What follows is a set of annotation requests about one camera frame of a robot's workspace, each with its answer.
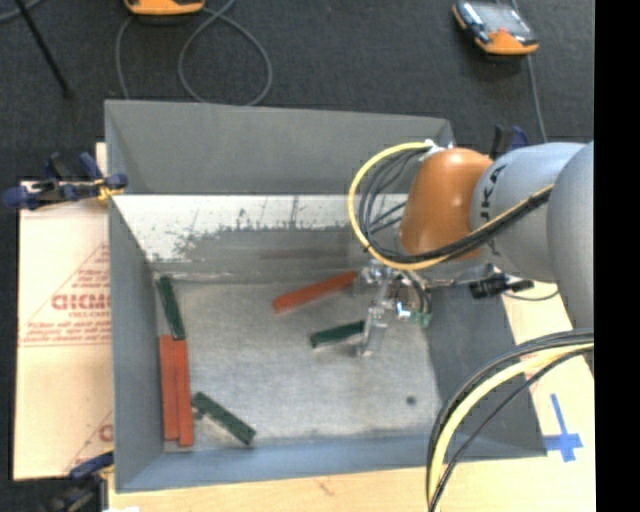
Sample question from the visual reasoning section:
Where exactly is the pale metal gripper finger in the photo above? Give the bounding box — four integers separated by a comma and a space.
357, 304, 390, 358
354, 266, 385, 300

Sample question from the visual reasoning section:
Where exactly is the dark green flat block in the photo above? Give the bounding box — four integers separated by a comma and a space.
156, 274, 187, 342
309, 320, 367, 350
191, 390, 258, 447

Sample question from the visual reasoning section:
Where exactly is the grey metal bin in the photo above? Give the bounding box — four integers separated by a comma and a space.
103, 99, 548, 494

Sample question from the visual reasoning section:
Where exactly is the brown cardboard board red print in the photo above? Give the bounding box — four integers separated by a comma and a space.
11, 141, 117, 482

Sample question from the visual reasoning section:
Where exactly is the black cylinder on white bracket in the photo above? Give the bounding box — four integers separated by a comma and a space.
468, 275, 535, 301

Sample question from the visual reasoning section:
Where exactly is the red-brown flat block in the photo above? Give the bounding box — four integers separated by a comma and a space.
171, 338, 196, 449
158, 333, 180, 442
271, 270, 360, 315

